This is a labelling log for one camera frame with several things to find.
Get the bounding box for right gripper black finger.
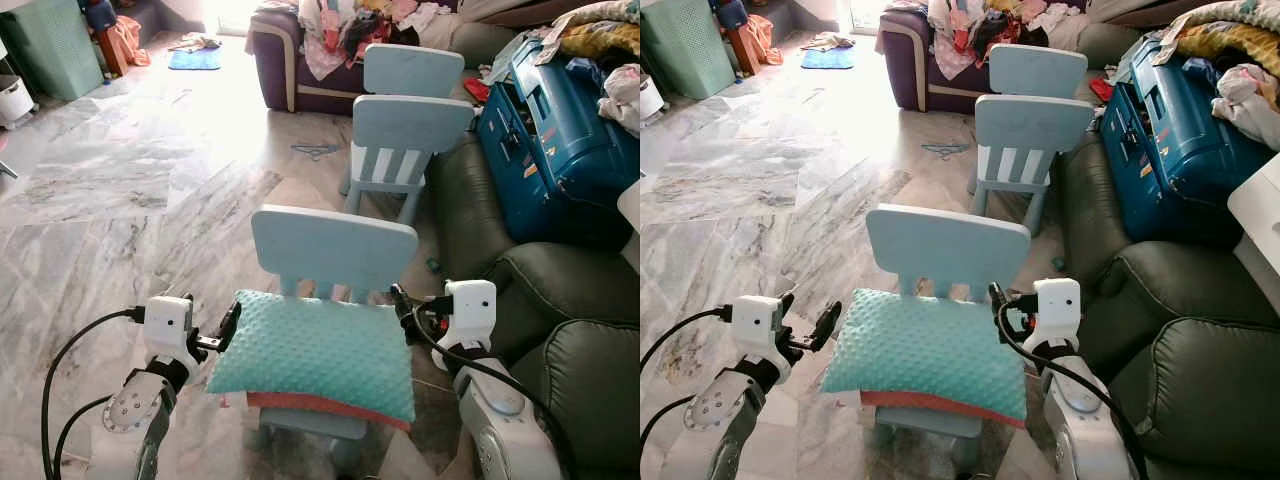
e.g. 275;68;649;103
389;283;418;346
988;282;1013;339

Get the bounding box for purple sofa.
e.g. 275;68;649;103
876;5;1083;114
247;5;463;116

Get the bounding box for dark green leather armchair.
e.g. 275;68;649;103
430;135;641;366
1055;135;1280;373

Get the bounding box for blue plastic case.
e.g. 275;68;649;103
476;38;641;247
1099;35;1277;247

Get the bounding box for blue floor mat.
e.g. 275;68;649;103
799;46;857;72
167;46;224;72

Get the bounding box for white round appliance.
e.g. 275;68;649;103
0;74;37;130
640;74;667;127

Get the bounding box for orange cloth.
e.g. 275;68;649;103
734;14;787;67
100;14;152;71

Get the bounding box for white crumpled cloth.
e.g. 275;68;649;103
1211;62;1280;152
599;64;641;137

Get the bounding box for pile of mixed clothes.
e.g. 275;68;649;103
924;0;1087;79
296;0;463;83

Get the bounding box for green laundry basket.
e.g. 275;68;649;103
640;0;737;101
0;0;105;102

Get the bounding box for yellow patterned blanket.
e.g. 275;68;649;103
544;0;641;63
1149;0;1280;77

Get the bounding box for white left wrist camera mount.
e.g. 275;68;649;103
144;295;195;363
732;295;785;361

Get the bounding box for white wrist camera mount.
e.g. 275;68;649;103
144;295;195;363
732;295;785;361
1032;277;1083;348
442;279;499;348

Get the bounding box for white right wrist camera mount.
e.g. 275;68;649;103
1032;277;1083;348
442;279;499;348

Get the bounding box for black left wrist camera cable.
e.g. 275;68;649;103
640;306;736;373
40;307;148;480

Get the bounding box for black left forearm cable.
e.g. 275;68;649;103
640;394;693;447
53;396;113;480

